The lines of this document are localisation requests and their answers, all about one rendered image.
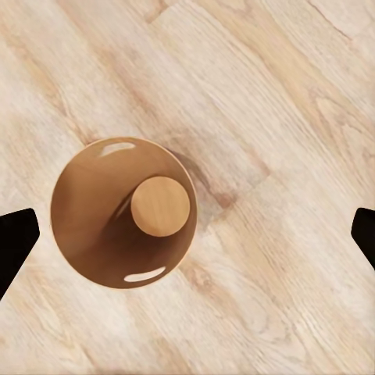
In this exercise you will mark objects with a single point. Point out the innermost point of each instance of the trash can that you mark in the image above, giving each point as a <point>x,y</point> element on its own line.
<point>130,212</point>

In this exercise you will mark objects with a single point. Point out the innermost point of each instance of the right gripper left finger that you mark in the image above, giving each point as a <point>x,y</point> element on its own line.
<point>19,232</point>

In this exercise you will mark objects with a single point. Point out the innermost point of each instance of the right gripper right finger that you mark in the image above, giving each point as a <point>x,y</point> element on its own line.
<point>363,231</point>

